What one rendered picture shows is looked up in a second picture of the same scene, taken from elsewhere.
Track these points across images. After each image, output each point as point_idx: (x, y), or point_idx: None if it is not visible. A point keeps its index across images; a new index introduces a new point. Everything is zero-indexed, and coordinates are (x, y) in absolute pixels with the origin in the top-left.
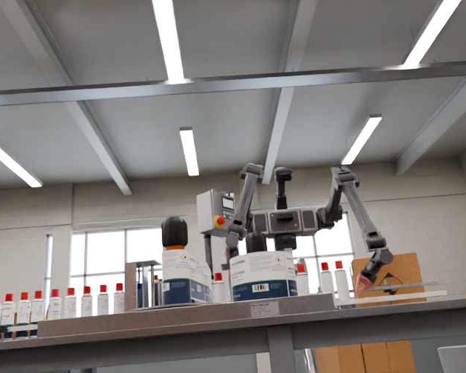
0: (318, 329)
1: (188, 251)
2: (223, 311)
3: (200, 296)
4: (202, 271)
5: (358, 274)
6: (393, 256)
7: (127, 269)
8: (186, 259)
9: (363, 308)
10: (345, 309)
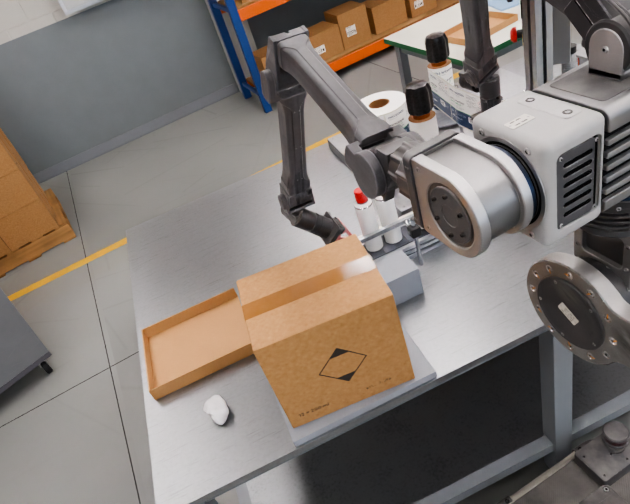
0: None
1: (428, 69)
2: None
3: (445, 110)
4: (447, 91)
5: (342, 224)
6: (281, 212)
7: None
8: (428, 74)
9: (311, 149)
10: (320, 145)
